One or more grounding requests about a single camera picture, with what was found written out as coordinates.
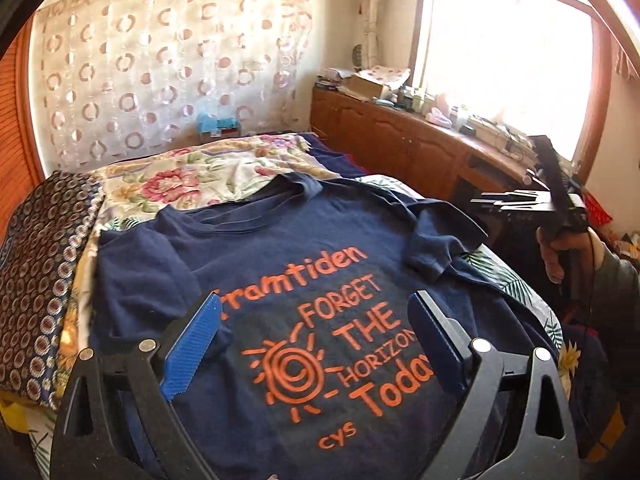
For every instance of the red basket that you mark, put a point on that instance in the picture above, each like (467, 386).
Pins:
(597, 210)

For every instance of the circle patterned sheer curtain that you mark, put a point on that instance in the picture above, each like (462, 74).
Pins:
(150, 60)

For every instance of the dark patterned cloth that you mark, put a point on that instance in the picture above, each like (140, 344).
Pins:
(40, 270)

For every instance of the wooden cabinet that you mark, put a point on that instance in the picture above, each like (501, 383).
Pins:
(390, 135)

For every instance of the blue tissue box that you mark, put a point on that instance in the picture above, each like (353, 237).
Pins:
(217, 125)

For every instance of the black chair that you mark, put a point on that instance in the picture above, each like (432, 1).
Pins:
(515, 245)

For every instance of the beige window curtain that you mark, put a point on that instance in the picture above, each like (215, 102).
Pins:
(375, 15)

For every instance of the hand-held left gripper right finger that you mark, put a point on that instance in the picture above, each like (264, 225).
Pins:
(440, 350)

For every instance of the window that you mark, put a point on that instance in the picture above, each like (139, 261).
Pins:
(500, 50)

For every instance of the cardboard box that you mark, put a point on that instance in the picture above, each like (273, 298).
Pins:
(367, 87)

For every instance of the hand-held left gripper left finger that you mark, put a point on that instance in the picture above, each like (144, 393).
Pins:
(192, 345)

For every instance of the pink plastic item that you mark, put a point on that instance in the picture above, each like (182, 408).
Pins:
(440, 117)

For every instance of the person's right forearm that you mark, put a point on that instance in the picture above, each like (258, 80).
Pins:
(617, 290)

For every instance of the person's right hand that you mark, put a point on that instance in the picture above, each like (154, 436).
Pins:
(552, 260)

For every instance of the navy blanket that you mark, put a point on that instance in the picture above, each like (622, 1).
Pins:
(335, 160)

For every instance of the leaf print bed sheet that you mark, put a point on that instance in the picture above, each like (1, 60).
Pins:
(505, 280)

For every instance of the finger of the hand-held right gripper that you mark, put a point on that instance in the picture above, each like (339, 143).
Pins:
(510, 195)
(505, 205)

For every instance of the group of small bottles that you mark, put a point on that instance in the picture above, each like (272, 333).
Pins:
(410, 101)

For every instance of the white power strip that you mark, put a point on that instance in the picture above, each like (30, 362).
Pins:
(495, 132)

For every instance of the navy printed t-shirt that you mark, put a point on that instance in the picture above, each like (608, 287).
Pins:
(300, 240)

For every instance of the floral quilt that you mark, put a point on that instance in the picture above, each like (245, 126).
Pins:
(165, 180)

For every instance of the dotted wrapping paper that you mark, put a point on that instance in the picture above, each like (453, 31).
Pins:
(392, 74)

